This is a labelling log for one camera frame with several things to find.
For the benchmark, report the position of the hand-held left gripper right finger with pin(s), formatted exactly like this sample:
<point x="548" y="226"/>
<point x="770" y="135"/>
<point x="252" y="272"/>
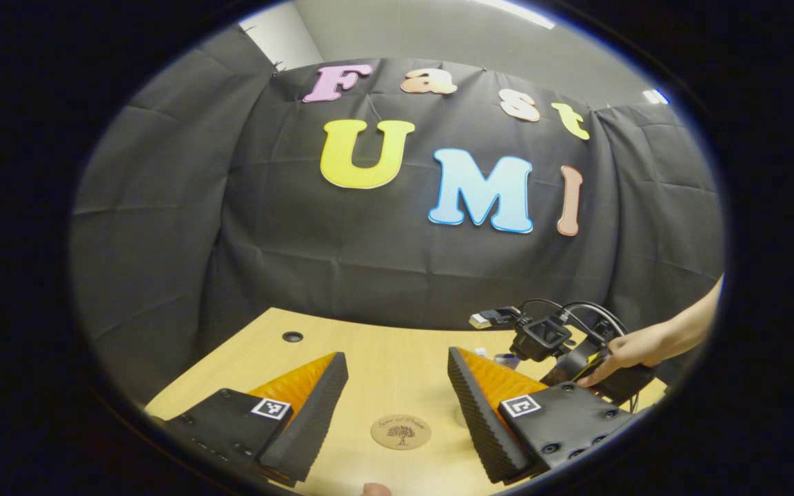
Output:
<point x="476" y="420"/>

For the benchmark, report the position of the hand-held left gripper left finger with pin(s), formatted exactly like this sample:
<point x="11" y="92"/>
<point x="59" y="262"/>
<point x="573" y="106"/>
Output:
<point x="314" y="420"/>

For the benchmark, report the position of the round cork coaster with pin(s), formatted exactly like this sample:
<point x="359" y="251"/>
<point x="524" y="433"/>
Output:
<point x="401" y="432"/>

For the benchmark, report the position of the light wooden desktop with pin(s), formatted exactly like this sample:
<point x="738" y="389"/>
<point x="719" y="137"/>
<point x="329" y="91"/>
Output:
<point x="383" y="372"/>

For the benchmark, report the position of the black backdrop cloth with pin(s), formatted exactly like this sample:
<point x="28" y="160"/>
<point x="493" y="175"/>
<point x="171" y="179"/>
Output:
<point x="266" y="241"/>

